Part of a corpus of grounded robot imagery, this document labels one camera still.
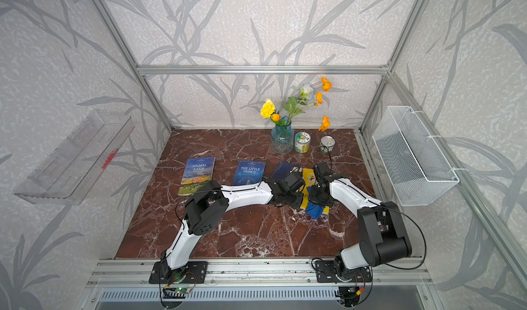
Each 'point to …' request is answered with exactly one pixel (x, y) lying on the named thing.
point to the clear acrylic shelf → (73, 168)
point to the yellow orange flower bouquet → (307, 95)
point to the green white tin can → (302, 140)
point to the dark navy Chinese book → (283, 169)
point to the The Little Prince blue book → (249, 172)
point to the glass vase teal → (283, 138)
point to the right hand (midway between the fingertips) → (314, 198)
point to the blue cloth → (314, 210)
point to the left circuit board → (176, 293)
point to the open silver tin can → (326, 143)
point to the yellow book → (309, 179)
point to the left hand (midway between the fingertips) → (301, 201)
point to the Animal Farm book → (197, 171)
